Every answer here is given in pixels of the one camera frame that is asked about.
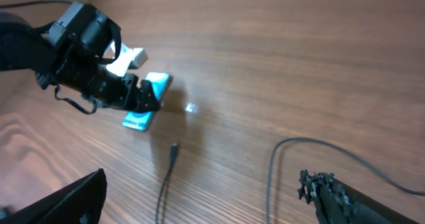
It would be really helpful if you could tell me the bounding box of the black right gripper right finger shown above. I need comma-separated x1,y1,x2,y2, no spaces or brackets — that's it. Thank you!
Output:
298,169,417,224

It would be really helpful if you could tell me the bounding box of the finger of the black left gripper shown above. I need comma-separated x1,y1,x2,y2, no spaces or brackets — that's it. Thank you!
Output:
134,80,161,113

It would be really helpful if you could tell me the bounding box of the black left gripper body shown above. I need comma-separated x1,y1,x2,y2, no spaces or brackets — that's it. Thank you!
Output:
36,45,139,111

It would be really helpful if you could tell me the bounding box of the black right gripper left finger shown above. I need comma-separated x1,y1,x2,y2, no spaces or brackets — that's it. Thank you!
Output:
1,168,107,224

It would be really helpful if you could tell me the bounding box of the teal Galaxy smartphone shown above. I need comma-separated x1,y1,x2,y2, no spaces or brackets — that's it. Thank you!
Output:
122,72,171,132

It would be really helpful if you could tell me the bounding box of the black USB charging cable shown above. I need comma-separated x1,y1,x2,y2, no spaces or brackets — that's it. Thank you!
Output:
155,137,425,224

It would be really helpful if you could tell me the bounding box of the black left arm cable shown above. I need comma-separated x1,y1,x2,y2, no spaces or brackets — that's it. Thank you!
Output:
0,0,122,115

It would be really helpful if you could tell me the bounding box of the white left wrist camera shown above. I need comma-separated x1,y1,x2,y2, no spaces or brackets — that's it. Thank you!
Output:
106,43,148,77

